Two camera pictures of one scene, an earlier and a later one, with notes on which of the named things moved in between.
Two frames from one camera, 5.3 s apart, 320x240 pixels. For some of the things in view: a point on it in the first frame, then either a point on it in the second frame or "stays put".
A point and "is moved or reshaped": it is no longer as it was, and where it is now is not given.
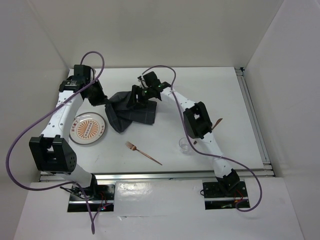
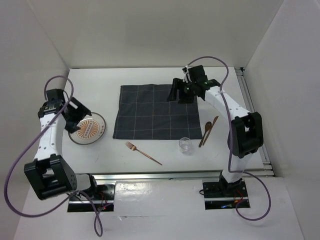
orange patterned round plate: (87, 128) stays put
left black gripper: (101, 99) to (81, 111)
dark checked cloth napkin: (121, 116) is moved or reshaped
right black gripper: (135, 90) to (178, 83)
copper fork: (133, 147) stays put
